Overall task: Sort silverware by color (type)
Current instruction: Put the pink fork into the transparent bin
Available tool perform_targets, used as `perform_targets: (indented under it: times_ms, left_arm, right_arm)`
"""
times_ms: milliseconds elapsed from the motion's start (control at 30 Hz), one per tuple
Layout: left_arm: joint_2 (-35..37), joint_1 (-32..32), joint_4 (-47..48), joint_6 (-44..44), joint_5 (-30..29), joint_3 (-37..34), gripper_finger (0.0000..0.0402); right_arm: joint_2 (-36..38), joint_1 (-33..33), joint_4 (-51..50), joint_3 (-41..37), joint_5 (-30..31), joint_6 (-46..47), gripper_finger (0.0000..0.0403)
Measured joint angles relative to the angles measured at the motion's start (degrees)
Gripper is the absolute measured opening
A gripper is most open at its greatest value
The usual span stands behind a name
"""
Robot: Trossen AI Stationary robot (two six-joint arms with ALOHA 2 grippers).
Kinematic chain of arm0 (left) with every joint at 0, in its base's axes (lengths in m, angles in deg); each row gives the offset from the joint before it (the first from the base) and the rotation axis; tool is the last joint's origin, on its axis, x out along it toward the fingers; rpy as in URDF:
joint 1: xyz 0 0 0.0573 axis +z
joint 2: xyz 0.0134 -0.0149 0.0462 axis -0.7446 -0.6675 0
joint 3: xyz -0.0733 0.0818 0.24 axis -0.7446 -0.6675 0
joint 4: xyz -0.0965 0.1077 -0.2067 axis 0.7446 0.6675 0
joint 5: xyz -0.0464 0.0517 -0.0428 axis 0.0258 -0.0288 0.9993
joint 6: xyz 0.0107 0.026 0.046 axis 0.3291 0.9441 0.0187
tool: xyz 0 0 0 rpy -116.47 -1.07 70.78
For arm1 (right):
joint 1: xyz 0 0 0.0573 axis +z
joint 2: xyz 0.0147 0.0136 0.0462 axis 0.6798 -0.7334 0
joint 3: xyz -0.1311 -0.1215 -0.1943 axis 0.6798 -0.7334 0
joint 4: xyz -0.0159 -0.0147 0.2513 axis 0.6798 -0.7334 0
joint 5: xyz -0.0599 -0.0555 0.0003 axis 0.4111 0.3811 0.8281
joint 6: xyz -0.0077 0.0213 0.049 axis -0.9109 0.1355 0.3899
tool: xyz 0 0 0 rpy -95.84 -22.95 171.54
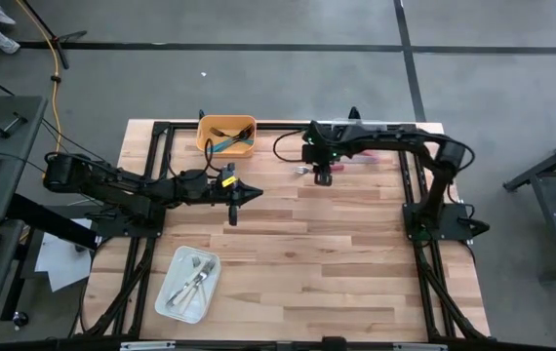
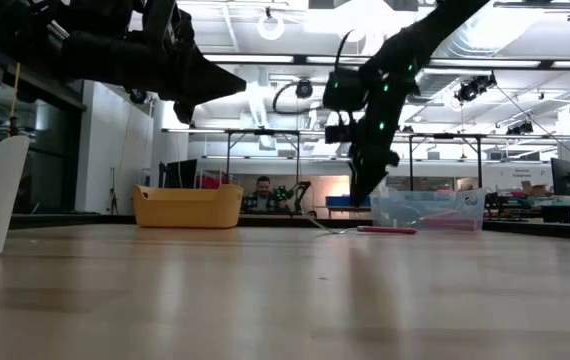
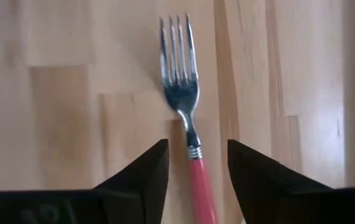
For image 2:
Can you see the cardboard box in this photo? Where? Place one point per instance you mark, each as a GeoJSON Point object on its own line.
{"type": "Point", "coordinates": [535, 189]}

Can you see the black ceiling light fixture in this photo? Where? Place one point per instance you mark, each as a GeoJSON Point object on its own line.
{"type": "Point", "coordinates": [520, 128]}

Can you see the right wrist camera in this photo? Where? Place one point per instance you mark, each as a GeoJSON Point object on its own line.
{"type": "Point", "coordinates": [337, 134]}

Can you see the person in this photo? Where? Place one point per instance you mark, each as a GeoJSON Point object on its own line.
{"type": "Point", "coordinates": [263, 187]}

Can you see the blue storage bin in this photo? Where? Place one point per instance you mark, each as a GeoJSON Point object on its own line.
{"type": "Point", "coordinates": [337, 201]}

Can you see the black aluminium table frame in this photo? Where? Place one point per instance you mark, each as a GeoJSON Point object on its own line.
{"type": "Point", "coordinates": [65, 218]}

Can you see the black background robot arm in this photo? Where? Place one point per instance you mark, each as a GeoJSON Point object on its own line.
{"type": "Point", "coordinates": [300, 192]}

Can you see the black metal frame stand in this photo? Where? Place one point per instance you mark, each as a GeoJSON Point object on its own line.
{"type": "Point", "coordinates": [262, 132]}
{"type": "Point", "coordinates": [445, 136]}

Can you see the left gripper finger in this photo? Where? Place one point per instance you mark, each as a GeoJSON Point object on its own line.
{"type": "Point", "coordinates": [202, 72]}
{"type": "Point", "coordinates": [200, 95]}

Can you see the clear plastic container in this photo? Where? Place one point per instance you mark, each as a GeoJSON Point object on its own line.
{"type": "Point", "coordinates": [440, 200]}

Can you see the black dome ceiling camera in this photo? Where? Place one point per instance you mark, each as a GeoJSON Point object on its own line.
{"type": "Point", "coordinates": [304, 89]}

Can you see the yellow plastic bin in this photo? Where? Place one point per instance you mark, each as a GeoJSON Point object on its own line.
{"type": "Point", "coordinates": [187, 207]}

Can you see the black tripod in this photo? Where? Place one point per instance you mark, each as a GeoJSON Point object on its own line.
{"type": "Point", "coordinates": [112, 192]}

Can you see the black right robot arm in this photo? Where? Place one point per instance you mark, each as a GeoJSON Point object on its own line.
{"type": "Point", "coordinates": [405, 45]}

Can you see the black ceiling spotlight cluster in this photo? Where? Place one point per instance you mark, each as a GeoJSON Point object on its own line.
{"type": "Point", "coordinates": [475, 89]}

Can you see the red crate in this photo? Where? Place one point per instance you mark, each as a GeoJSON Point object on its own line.
{"type": "Point", "coordinates": [212, 181]}

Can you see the black computer monitor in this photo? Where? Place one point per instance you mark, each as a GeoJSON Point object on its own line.
{"type": "Point", "coordinates": [563, 177]}
{"type": "Point", "coordinates": [180, 175]}

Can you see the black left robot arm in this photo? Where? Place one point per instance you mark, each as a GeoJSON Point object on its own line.
{"type": "Point", "coordinates": [90, 55]}

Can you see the cluttered background workbench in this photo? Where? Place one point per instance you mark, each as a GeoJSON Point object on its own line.
{"type": "Point", "coordinates": [540, 207]}

